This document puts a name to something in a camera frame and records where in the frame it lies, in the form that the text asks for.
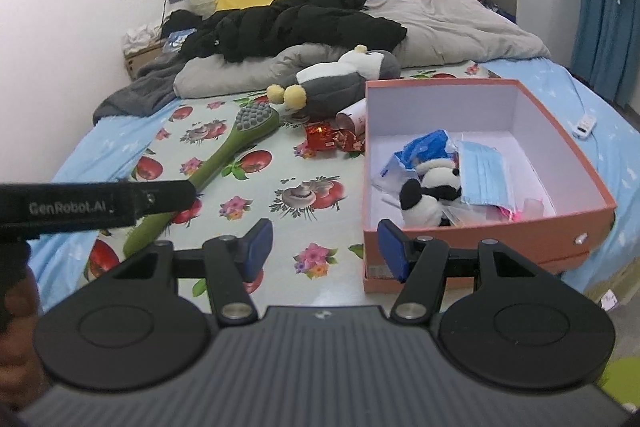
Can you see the small white remote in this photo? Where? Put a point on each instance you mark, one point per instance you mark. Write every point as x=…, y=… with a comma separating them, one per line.
x=585, y=128

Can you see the beige duvet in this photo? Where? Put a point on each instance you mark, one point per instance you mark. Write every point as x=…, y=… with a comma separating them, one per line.
x=450, y=27

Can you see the black white panda plush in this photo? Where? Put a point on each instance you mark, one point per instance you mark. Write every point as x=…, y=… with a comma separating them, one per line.
x=425, y=207

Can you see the cardboard box bedside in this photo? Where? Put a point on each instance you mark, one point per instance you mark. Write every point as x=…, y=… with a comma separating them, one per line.
x=142, y=62

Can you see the grey white penguin plush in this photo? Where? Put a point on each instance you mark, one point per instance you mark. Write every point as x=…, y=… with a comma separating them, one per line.
x=330, y=87

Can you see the black puffer jacket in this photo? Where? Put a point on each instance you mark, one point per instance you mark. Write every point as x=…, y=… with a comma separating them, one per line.
x=300, y=27

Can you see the orange cardboard box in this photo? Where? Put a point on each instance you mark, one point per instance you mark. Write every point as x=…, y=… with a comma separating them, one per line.
x=500, y=242

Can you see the white paper scrap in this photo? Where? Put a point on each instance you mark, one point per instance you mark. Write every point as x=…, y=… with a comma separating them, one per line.
x=609, y=301

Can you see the blue face mask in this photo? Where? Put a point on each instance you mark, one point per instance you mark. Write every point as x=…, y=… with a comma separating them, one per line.
x=482, y=177

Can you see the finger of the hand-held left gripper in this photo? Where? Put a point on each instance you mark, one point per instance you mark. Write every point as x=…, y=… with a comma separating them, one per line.
x=167, y=197

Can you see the person's left hand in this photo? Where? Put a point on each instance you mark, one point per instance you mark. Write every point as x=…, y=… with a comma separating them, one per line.
x=22, y=367

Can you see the blue tissue packet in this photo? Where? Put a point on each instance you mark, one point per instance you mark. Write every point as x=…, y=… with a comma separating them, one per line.
x=425, y=147

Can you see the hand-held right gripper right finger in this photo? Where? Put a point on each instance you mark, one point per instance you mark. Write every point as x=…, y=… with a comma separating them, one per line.
x=392, y=252

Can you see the lime green object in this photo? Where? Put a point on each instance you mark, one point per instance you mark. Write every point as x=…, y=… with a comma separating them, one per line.
x=622, y=382

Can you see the small pink wrapper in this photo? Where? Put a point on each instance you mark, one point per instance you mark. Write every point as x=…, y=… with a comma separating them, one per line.
x=511, y=212

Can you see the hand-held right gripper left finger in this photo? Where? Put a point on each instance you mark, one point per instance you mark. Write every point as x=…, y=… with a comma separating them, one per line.
x=257, y=252

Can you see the blue patterned bag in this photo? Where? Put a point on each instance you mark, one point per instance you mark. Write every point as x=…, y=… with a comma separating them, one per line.
x=177, y=40

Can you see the black cloth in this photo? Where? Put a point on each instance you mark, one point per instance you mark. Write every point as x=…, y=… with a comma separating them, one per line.
x=182, y=21

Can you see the dark grey blanket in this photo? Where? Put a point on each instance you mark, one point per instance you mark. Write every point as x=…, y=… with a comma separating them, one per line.
x=135, y=94

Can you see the blue curtain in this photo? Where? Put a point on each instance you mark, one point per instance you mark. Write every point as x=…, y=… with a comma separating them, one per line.
x=605, y=22

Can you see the green massage brush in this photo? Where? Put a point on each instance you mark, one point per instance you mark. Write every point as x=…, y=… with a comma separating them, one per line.
x=225, y=152

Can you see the clear plastic packet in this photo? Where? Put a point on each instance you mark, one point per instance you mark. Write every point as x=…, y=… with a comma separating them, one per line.
x=455, y=214

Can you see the white crumpled cloth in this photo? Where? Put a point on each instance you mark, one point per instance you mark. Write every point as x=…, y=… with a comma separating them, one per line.
x=141, y=37

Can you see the fruit print bed sheet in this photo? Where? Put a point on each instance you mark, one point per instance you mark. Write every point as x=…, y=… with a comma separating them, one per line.
x=320, y=217

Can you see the white cylindrical can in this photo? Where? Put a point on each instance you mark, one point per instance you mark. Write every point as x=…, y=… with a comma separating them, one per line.
x=352, y=114

